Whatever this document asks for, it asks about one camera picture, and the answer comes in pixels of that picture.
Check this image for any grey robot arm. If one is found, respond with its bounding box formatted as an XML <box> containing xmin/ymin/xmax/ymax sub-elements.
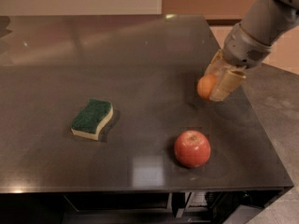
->
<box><xmin>197</xmin><ymin>0</ymin><xmax>299</xmax><ymax>102</ymax></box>

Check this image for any dark cabinet under counter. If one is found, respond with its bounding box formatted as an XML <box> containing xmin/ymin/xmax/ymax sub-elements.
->
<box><xmin>0</xmin><ymin>188</ymin><xmax>288</xmax><ymax>224</ymax></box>

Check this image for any green and yellow sponge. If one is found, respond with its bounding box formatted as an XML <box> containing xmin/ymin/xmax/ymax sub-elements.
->
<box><xmin>71</xmin><ymin>99</ymin><xmax>114</xmax><ymax>141</ymax></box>

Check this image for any red apple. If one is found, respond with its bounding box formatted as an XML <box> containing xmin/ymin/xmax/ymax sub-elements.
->
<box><xmin>174</xmin><ymin>130</ymin><xmax>211</xmax><ymax>168</ymax></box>

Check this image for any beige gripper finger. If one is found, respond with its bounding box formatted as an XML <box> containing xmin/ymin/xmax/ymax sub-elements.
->
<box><xmin>209</xmin><ymin>69</ymin><xmax>246</xmax><ymax>102</ymax></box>
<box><xmin>204</xmin><ymin>49</ymin><xmax>232</xmax><ymax>77</ymax></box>

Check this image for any orange fruit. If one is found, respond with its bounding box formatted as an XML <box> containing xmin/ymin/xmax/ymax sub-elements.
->
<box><xmin>197</xmin><ymin>74</ymin><xmax>217</xmax><ymax>100</ymax></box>

